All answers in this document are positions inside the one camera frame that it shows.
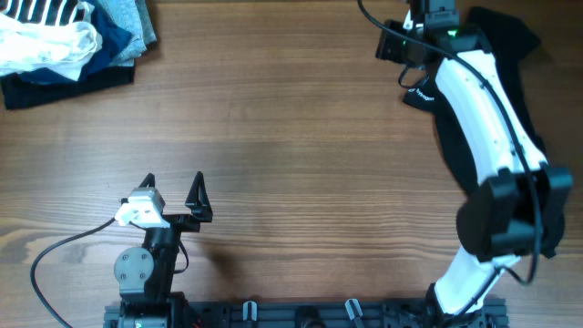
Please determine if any black t-shirt with logo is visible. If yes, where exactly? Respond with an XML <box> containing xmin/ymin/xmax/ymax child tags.
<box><xmin>402</xmin><ymin>5</ymin><xmax>566</xmax><ymax>260</ymax></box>

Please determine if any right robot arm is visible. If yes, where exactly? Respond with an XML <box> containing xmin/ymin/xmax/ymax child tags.
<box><xmin>379</xmin><ymin>24</ymin><xmax>573</xmax><ymax>327</ymax></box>

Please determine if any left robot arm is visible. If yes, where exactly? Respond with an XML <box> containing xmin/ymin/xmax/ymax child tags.
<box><xmin>103</xmin><ymin>171</ymin><xmax>213</xmax><ymax>328</ymax></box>

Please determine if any navy blue garment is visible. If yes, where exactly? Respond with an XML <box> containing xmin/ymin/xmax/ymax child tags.
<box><xmin>19</xmin><ymin>0</ymin><xmax>132</xmax><ymax>85</ymax></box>

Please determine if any black folded garment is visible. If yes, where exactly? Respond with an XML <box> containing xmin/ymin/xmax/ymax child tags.
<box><xmin>1</xmin><ymin>67</ymin><xmax>135</xmax><ymax>110</ymax></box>

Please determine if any white garment on pile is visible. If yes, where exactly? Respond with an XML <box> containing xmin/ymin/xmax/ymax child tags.
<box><xmin>1</xmin><ymin>15</ymin><xmax>102</xmax><ymax>81</ymax></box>

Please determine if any black white striped garment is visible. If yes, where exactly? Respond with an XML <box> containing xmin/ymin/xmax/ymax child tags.
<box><xmin>1</xmin><ymin>0</ymin><xmax>95</xmax><ymax>26</ymax></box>

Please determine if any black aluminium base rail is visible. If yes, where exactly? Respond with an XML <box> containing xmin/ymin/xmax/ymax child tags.
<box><xmin>103</xmin><ymin>298</ymin><xmax>510</xmax><ymax>328</ymax></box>

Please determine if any left grey rail clamp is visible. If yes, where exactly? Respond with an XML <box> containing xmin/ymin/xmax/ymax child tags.
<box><xmin>242</xmin><ymin>301</ymin><xmax>258</xmax><ymax>323</ymax></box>

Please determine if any grey rail clamp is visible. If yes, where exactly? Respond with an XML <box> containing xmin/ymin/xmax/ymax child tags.
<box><xmin>242</xmin><ymin>301</ymin><xmax>258</xmax><ymax>323</ymax></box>
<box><xmin>344</xmin><ymin>298</ymin><xmax>364</xmax><ymax>328</ymax></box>

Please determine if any left black cable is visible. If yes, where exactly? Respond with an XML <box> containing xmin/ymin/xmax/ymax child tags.
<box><xmin>29</xmin><ymin>217</ymin><xmax>117</xmax><ymax>328</ymax></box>

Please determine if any black cable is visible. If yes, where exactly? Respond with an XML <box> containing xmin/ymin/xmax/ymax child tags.
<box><xmin>356</xmin><ymin>0</ymin><xmax>544</xmax><ymax>315</ymax></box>
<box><xmin>29</xmin><ymin>217</ymin><xmax>117</xmax><ymax>328</ymax></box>

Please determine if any right grey rail clamp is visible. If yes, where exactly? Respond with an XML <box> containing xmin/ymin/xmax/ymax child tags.
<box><xmin>344</xmin><ymin>298</ymin><xmax>364</xmax><ymax>328</ymax></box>

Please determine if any right black cable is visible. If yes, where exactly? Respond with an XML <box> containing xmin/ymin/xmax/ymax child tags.
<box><xmin>356</xmin><ymin>0</ymin><xmax>544</xmax><ymax>315</ymax></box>

